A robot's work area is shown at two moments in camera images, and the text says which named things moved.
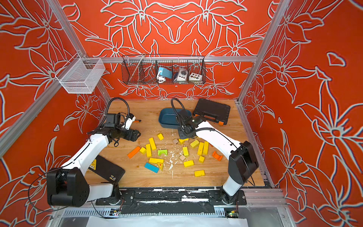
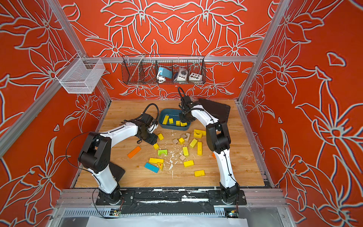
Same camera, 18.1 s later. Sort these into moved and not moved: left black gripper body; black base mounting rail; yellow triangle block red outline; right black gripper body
Moved: right black gripper body; left black gripper body
Not moved: yellow triangle block red outline; black base mounting rail
